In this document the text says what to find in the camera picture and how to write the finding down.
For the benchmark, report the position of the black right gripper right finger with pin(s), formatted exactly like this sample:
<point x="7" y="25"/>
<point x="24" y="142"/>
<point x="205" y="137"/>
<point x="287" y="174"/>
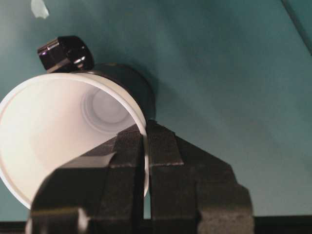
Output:
<point x="192" y="191"/>

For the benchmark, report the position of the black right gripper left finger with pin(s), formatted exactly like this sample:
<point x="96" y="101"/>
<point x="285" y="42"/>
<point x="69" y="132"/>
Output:
<point x="99" y="192"/>

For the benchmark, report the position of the white paper cup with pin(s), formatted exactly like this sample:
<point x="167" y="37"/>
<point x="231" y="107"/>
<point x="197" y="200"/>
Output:
<point x="50" y="119"/>

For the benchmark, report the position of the black cylindrical cup holder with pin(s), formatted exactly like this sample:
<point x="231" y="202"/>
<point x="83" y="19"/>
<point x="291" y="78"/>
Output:
<point x="69" y="54"/>

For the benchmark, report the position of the white paper scrap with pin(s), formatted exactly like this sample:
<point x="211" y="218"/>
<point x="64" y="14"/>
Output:
<point x="39" y="9"/>

